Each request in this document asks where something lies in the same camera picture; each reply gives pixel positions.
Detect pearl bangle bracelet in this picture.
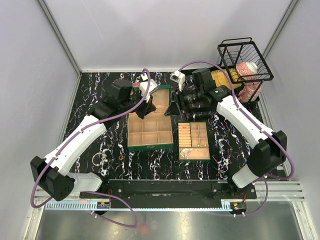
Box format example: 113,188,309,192
92,152,109,168

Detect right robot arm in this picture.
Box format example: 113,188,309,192
166,68,288,199

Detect yellow woven plate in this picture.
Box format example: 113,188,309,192
211,68,239,89

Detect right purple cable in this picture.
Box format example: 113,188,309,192
178,61,296,217

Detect pink patterned bowl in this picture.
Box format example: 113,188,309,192
236,61,258,81

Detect green jewelry tray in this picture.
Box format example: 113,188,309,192
178,122,211,162

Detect pink dotted dish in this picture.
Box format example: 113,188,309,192
132,82,140,88

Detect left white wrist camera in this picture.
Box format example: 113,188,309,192
139,73,159,102

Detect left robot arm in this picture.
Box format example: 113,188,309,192
30,79,159,201

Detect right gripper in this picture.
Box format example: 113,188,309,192
164,85,204,117

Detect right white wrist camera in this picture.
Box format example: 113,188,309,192
170,70,186,92

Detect pink patterned cup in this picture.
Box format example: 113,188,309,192
237,82,262,103

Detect black dish rack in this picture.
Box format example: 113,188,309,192
179,37,275,120

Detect silver crystal necklace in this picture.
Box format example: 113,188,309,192
180,147,201,160

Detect green jewelry box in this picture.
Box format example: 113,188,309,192
127,85,174,152

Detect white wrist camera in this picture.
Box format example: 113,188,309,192
170,70,186,92
139,73,159,102

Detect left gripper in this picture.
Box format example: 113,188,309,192
120,87,157,120

